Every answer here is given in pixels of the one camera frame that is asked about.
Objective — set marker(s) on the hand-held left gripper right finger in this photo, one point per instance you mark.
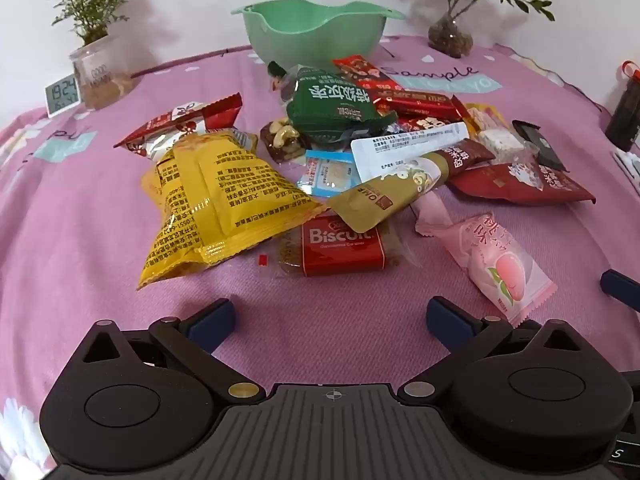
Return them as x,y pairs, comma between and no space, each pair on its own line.
450,322

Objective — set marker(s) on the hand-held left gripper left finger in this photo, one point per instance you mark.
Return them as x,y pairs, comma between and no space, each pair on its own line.
210,321

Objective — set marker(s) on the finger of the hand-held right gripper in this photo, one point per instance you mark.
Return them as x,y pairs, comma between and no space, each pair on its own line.
617,285

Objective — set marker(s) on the large yellow snack bag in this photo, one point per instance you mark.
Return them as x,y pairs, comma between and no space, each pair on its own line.
210,195

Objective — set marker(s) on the red packet white lettering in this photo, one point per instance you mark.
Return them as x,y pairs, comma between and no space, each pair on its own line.
430,125

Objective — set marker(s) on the green plastic bowl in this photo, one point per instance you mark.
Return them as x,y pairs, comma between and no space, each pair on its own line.
310,35

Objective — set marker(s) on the pink peach print packet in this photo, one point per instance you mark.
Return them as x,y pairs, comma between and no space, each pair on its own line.
495,260

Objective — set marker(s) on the red label biscuit packet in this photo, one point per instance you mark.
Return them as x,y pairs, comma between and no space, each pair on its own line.
342,250

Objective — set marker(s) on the dark red flat packet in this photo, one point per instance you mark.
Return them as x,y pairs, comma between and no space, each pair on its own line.
520,182

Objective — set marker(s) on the gold brown snack pouch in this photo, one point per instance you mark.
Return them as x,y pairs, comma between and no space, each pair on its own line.
375,200

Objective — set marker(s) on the black snack packet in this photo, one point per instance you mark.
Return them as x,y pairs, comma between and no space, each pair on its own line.
540,142

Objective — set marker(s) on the pink printed tablecloth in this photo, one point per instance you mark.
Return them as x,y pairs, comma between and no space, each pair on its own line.
75,210

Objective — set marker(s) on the clear nougat packet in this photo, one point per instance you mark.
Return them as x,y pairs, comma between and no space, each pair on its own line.
505,142

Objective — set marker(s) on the white text-printed packet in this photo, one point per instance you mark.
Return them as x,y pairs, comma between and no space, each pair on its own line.
400,147

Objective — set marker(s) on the blue white snack pouch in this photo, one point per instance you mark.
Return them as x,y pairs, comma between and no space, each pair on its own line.
327,172

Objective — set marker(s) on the clear mixed nut packet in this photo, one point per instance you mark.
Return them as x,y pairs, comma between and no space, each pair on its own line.
282,137

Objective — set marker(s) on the red white floral packet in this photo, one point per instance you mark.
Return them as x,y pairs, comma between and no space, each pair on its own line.
180,120

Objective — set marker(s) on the orange yellow snack packet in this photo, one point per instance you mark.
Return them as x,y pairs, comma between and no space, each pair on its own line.
482,115

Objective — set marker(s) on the long red snack bar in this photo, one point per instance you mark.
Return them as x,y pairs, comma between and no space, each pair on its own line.
420,102

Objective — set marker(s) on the green snack bag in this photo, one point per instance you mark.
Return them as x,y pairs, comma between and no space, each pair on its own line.
330,102

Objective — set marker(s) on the small dark green packet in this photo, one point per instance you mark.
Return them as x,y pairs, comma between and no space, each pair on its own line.
276,75

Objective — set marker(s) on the red packet with figure print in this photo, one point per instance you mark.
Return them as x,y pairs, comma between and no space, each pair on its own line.
362,72

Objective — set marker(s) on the thin-leaf plant in clear jar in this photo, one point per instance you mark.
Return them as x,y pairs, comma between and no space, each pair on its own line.
100,77

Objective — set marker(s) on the white digital clock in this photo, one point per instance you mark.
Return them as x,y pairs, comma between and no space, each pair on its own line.
62,95

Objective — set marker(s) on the leafy plant in round vase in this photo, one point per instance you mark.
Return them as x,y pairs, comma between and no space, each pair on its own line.
450,37

